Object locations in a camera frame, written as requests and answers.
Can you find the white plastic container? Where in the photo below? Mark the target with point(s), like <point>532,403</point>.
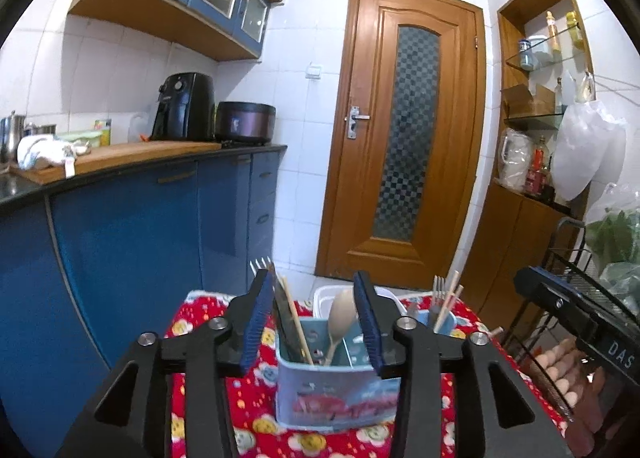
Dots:
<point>385,295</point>

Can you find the blue wall cabinet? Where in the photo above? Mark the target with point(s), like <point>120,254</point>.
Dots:
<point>165,3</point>

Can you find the person's right hand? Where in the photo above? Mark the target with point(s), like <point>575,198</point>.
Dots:
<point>590,413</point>

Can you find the light blue utensil holder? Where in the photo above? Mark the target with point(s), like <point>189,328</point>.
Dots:
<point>330,388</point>

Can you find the clear plastic bag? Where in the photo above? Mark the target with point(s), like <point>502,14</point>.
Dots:
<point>515,158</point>

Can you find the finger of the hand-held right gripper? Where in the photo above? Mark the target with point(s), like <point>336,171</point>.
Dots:
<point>545,298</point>

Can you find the wooden door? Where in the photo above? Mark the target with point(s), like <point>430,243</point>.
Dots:
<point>360,188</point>

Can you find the steel cup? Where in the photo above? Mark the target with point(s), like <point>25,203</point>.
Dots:
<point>41,129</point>

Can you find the beige spoon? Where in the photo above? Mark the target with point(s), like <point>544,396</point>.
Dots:
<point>342,313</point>

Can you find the glass jar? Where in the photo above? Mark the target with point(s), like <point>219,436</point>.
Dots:
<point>525,55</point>

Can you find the steel tongs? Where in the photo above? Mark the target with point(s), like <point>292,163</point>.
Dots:
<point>285,318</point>

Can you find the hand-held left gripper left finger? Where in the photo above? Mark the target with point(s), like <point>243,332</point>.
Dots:
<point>257,323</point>

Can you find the dark rice cooker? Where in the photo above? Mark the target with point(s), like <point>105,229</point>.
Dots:
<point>245,120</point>

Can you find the cardboard box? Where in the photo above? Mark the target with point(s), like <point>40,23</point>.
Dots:
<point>525,100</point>

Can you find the white plastic bags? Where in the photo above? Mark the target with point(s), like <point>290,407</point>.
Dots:
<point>580,153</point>

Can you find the yellow bottle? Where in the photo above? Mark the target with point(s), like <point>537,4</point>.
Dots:
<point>573,30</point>

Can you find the green leafy vegetables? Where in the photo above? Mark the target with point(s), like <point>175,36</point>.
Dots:
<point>612,238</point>

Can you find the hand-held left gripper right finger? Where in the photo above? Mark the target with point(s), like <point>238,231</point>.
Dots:
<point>367,323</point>

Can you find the white cloth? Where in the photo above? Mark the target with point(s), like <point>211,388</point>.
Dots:
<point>40,148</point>

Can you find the black air fryer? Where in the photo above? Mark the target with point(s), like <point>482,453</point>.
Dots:
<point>182,105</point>

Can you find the red smiley flower tablecloth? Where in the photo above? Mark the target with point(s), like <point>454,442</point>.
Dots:
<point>255,408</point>

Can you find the steel pot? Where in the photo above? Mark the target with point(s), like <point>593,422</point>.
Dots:
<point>11,138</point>

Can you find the tray of eggs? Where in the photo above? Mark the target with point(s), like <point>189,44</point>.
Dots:
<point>555,368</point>

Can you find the tall oil bottle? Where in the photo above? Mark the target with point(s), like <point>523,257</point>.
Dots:
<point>552,30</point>

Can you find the white light switch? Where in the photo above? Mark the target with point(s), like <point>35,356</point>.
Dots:
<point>314,71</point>

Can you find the blue kitchen base cabinets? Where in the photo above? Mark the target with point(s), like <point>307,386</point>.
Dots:
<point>125,238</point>

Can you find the yellow carton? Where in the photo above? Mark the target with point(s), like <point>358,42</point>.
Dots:
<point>102,132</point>

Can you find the clear plastic jug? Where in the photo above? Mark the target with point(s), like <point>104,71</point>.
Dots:
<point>140,127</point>

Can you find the red bottles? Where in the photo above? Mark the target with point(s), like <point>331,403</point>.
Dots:
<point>537,170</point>

